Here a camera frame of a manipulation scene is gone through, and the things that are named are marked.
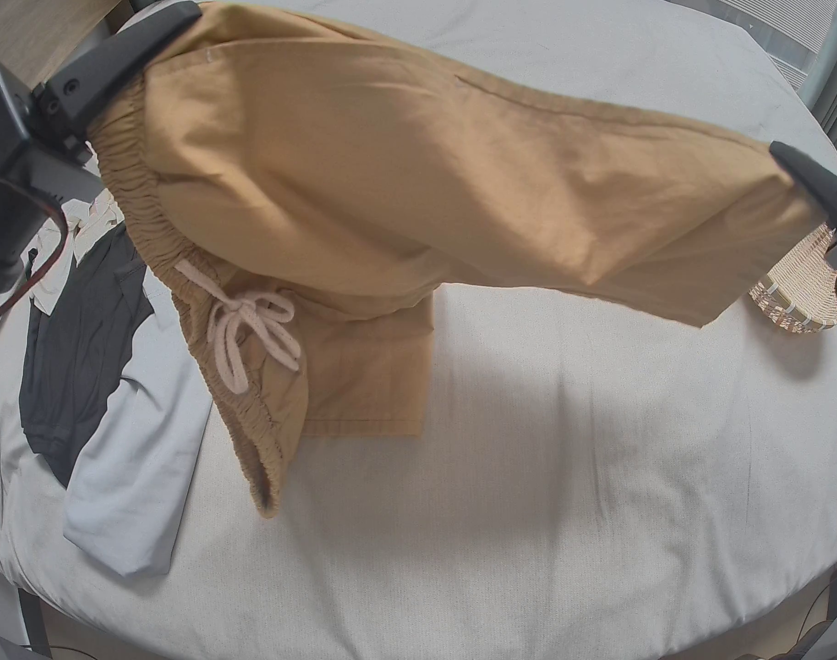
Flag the pale grey garment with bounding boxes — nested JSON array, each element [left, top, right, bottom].
[[62, 341, 217, 577]]

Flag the white garment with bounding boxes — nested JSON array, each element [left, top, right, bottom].
[[30, 190, 128, 314]]

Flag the tan shorts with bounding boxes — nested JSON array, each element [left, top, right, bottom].
[[88, 0, 837, 522]]

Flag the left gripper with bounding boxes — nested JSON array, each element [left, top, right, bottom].
[[0, 1, 203, 259]]

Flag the black garment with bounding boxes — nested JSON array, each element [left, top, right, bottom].
[[18, 220, 155, 490]]

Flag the round woven basket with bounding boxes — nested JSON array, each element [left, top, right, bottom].
[[748, 220, 837, 335]]

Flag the bed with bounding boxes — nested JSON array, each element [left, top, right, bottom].
[[0, 0, 837, 653]]

